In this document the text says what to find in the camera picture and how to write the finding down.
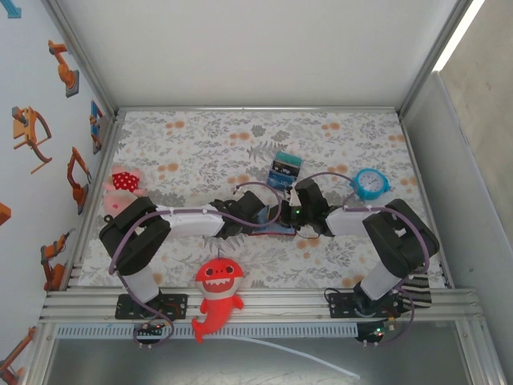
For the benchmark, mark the red card holder wallet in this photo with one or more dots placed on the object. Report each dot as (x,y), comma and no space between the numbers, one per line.
(266,214)

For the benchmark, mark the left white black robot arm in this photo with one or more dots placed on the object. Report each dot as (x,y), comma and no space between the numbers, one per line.
(188,220)

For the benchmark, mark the blue wave print card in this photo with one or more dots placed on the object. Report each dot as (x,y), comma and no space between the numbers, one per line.
(280,180)

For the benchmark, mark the blue card box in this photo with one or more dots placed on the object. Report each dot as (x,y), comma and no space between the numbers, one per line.
(285,171)

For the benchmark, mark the black card white print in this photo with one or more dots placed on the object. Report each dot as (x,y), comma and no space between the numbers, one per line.
(285,166)

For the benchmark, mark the teal card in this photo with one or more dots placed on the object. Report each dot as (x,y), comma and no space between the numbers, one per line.
(289,157)

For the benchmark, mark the blue alarm clock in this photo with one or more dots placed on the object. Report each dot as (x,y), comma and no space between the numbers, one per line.
(370,184)

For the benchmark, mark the red shark plush toy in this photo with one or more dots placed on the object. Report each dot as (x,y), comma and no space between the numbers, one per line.
(218,280)

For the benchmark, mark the floral pattern table mat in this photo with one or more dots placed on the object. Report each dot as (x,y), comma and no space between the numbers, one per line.
(180,132)

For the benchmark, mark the pink pig plush toy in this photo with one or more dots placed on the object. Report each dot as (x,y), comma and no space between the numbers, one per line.
(120,180)

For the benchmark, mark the black white striped pouch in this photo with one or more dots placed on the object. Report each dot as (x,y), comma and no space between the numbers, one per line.
(421,293)

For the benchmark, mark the right small circuit board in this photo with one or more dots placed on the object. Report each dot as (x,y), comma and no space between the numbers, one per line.
(370,335)

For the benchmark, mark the small circuit board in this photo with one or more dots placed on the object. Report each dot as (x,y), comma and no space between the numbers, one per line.
(370,335)
(150,329)

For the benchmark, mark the left small circuit board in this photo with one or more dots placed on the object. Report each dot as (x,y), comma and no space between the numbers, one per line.
(150,329)

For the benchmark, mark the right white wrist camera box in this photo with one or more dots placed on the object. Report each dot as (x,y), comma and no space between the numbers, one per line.
(294,196)

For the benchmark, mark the thin aluminium frame rail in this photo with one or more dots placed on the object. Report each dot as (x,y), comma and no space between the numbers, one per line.
(256,108)

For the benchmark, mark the wide aluminium frame rail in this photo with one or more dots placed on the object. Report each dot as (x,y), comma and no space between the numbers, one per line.
(280,305)

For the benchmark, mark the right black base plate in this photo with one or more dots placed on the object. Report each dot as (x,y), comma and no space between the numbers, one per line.
(340,306)

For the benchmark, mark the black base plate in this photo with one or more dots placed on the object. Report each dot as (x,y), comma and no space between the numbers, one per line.
(178,306)
(340,306)

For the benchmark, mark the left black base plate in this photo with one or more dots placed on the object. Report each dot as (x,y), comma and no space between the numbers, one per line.
(178,306)

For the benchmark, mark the aluminium side rail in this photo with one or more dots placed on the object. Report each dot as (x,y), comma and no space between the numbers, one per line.
(109,140)

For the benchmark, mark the blue orange machine wall sticker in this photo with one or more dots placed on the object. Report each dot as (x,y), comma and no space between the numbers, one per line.
(96,124)

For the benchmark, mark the aluminium frame post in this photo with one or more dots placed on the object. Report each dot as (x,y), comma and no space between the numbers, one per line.
(432,52)
(80,52)

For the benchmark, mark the orange claw wall sticker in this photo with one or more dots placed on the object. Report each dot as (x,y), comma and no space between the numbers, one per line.
(24,128)

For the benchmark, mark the orange wall sticker fragment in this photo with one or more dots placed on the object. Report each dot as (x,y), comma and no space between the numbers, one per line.
(4,214)

